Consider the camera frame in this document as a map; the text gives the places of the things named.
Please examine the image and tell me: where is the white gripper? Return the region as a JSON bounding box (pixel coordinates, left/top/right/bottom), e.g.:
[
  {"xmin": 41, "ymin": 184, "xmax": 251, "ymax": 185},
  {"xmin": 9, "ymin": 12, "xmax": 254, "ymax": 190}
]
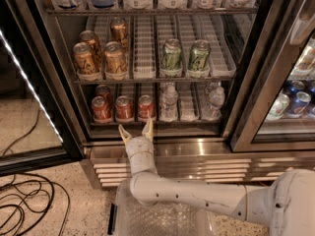
[{"xmin": 118, "ymin": 118, "xmax": 154, "ymax": 157}]

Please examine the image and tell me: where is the red coke can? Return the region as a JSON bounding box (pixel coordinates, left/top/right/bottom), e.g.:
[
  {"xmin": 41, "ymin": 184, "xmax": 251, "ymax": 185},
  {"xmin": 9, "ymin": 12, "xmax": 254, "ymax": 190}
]
[
  {"xmin": 138, "ymin": 94, "xmax": 156, "ymax": 121},
  {"xmin": 115, "ymin": 95, "xmax": 134, "ymax": 122},
  {"xmin": 92, "ymin": 96, "xmax": 112, "ymax": 123},
  {"xmin": 95, "ymin": 85, "xmax": 112, "ymax": 105}
]

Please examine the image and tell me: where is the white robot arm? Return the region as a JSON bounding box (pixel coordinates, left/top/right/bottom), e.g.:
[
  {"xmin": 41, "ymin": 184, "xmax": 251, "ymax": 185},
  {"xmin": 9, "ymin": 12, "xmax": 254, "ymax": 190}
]
[{"xmin": 118, "ymin": 120, "xmax": 315, "ymax": 236}]

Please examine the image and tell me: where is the orange soda can front right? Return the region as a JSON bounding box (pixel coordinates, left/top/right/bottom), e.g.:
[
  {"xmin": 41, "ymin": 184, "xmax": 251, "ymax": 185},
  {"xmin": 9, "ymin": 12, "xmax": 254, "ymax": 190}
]
[{"xmin": 104, "ymin": 41, "xmax": 127, "ymax": 75}]

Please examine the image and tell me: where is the orange soda can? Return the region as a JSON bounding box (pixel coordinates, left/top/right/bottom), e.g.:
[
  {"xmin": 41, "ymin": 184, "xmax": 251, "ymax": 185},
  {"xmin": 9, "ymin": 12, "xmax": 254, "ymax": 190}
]
[
  {"xmin": 79, "ymin": 30, "xmax": 102, "ymax": 67},
  {"xmin": 104, "ymin": 41, "xmax": 127, "ymax": 75},
  {"xmin": 110, "ymin": 17, "xmax": 128, "ymax": 50},
  {"xmin": 73, "ymin": 42, "xmax": 99, "ymax": 75}
]

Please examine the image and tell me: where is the green soda can left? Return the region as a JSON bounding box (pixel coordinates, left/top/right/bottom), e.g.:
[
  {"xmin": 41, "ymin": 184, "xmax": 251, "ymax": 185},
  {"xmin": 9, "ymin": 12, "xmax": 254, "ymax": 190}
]
[{"xmin": 161, "ymin": 38, "xmax": 182, "ymax": 77}]

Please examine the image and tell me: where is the green soda can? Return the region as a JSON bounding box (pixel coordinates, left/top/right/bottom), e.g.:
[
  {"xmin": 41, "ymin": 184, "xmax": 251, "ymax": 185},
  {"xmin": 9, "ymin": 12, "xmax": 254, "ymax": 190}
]
[
  {"xmin": 188, "ymin": 39, "xmax": 211, "ymax": 78},
  {"xmin": 161, "ymin": 38, "xmax": 182, "ymax": 77}
]

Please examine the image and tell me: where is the orange soda can front left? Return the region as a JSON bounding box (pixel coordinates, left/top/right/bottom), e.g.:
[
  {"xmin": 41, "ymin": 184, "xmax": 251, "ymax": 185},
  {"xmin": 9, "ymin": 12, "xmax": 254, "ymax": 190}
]
[{"xmin": 73, "ymin": 42, "xmax": 99, "ymax": 75}]

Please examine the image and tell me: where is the open fridge glass door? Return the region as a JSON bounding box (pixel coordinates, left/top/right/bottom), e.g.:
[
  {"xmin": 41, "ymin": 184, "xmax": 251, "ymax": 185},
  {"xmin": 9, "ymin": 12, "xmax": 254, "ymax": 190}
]
[{"xmin": 0, "ymin": 0, "xmax": 84, "ymax": 176}]

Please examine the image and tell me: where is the green soda can right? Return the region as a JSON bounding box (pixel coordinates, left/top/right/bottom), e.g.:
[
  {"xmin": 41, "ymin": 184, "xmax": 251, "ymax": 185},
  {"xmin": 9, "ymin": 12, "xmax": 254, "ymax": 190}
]
[{"xmin": 188, "ymin": 39, "xmax": 211, "ymax": 78}]

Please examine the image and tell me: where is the orange soda can far back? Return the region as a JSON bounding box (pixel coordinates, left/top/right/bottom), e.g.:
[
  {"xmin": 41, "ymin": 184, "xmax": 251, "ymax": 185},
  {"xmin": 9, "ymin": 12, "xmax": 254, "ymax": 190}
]
[{"xmin": 110, "ymin": 17, "xmax": 128, "ymax": 50}]

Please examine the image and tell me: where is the orange soda can back left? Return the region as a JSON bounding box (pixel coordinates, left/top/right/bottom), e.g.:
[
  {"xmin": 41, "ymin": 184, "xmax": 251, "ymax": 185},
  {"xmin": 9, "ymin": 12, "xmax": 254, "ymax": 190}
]
[{"xmin": 79, "ymin": 30, "xmax": 102, "ymax": 67}]

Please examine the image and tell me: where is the closed fridge glass door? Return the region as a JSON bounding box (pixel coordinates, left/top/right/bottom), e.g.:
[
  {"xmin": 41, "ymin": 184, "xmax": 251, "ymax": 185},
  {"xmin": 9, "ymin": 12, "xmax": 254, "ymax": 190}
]
[{"xmin": 229, "ymin": 0, "xmax": 315, "ymax": 152}]

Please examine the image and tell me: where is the silver can behind glass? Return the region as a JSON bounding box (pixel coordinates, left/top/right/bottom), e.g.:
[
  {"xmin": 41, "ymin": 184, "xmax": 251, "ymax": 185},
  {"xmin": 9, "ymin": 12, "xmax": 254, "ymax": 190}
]
[{"xmin": 266, "ymin": 93, "xmax": 289, "ymax": 121}]

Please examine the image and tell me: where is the blue can behind glass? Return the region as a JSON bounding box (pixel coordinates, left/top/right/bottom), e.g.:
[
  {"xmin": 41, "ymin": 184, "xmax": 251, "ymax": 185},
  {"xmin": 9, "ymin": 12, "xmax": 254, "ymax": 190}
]
[{"xmin": 285, "ymin": 90, "xmax": 311, "ymax": 118}]

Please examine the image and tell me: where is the clear water bottle left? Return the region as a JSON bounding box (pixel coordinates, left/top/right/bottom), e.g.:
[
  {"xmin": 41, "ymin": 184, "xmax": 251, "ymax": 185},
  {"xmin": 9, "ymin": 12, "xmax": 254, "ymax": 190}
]
[{"xmin": 159, "ymin": 85, "xmax": 178, "ymax": 122}]

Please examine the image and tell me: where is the clear water bottle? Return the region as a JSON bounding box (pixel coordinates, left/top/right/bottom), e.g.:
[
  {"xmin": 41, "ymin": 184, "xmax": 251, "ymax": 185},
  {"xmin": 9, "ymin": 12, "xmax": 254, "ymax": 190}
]
[
  {"xmin": 159, "ymin": 85, "xmax": 178, "ymax": 122},
  {"xmin": 203, "ymin": 82, "xmax": 225, "ymax": 121}
]

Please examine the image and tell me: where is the clear water bottle right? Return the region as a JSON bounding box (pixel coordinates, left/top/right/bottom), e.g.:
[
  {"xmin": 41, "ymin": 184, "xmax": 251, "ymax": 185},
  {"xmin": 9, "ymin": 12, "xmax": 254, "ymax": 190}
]
[{"xmin": 203, "ymin": 82, "xmax": 225, "ymax": 121}]

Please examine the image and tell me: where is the clear plastic bin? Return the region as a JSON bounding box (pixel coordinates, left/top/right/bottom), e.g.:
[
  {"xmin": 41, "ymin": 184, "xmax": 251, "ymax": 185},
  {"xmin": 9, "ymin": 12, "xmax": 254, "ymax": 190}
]
[{"xmin": 107, "ymin": 180, "xmax": 217, "ymax": 236}]

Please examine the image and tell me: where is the black cable on floor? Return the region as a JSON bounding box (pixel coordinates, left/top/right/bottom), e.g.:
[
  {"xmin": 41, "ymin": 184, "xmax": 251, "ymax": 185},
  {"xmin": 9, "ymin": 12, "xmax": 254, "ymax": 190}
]
[{"xmin": 0, "ymin": 108, "xmax": 72, "ymax": 236}]

